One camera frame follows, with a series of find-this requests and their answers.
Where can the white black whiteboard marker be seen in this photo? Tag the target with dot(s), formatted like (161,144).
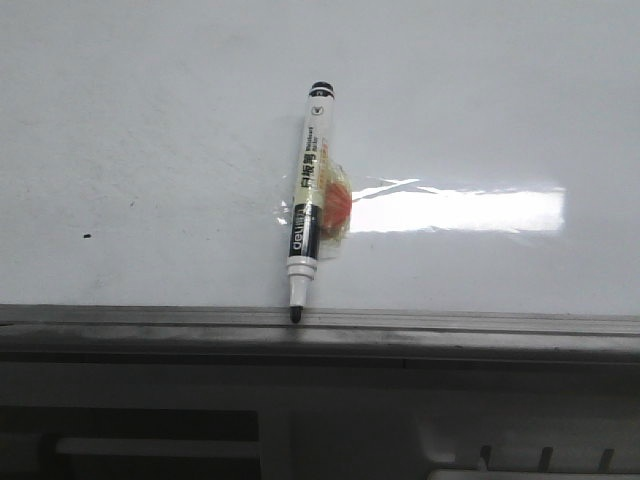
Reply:
(309,196)

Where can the grey aluminium whiteboard tray rail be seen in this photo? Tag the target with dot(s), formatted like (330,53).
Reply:
(323,337)

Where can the orange magnet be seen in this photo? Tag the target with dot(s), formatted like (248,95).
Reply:
(336,216)

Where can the white whiteboard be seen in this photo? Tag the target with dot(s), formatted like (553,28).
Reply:
(148,151)

